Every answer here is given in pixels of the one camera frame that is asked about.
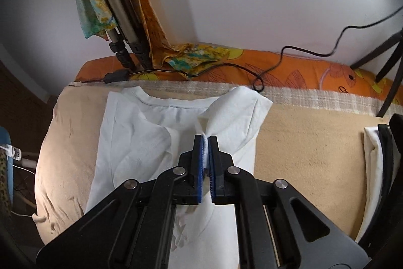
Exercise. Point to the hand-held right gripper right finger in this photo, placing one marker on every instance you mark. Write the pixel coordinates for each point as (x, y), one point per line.
(213, 162)

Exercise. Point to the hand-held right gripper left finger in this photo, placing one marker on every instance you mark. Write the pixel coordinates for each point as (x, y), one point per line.
(198, 162)

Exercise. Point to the white t-shirt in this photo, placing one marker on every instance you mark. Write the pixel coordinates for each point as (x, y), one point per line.
(138, 130)

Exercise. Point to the stack of folded clothes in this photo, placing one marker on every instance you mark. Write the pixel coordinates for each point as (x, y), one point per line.
(377, 177)

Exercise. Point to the beige blanket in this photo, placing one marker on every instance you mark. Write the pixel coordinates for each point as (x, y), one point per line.
(299, 146)

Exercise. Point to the orange floral bedsheet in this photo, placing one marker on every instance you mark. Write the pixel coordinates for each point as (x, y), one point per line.
(283, 67)

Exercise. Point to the black power adapter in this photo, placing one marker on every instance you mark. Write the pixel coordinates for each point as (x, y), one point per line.
(116, 76)

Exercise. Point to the orange patterned cloth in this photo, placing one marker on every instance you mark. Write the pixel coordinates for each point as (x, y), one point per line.
(151, 13)

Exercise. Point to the black tripod with grey legs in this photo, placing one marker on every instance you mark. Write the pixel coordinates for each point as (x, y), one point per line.
(119, 4)

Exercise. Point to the white charger plug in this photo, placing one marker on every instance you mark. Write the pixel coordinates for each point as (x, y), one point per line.
(12, 151)

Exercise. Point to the blue chair with leopard cushion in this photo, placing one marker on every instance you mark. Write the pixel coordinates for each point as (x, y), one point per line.
(4, 171)

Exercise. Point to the black stand legs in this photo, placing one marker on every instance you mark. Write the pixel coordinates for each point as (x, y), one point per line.
(390, 61)

